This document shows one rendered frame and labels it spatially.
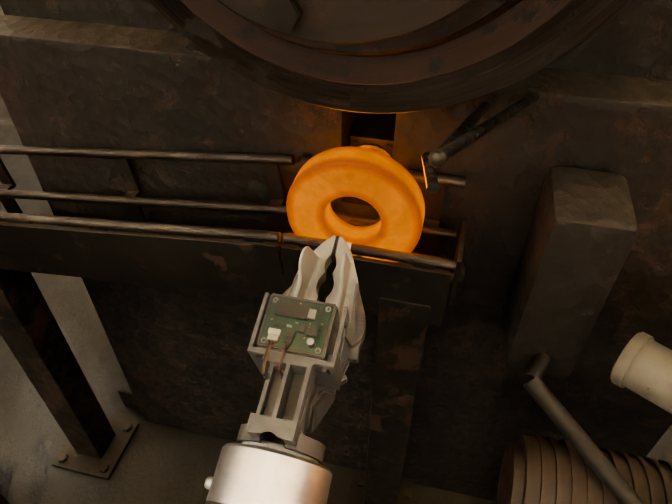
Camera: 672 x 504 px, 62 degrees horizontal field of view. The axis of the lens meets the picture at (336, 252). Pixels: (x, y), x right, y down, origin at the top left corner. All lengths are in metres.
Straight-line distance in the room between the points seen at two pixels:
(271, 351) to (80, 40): 0.45
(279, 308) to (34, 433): 1.05
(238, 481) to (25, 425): 1.07
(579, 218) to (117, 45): 0.53
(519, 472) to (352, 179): 0.38
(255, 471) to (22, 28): 0.59
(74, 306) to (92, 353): 0.18
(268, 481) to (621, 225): 0.38
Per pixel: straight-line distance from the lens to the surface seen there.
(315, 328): 0.45
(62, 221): 0.78
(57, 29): 0.78
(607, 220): 0.57
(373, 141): 0.68
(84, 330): 1.59
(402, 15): 0.38
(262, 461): 0.43
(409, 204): 0.59
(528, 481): 0.69
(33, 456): 1.42
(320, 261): 0.54
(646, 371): 0.62
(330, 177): 0.59
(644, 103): 0.62
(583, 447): 0.68
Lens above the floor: 1.13
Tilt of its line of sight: 43 degrees down
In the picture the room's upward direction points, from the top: straight up
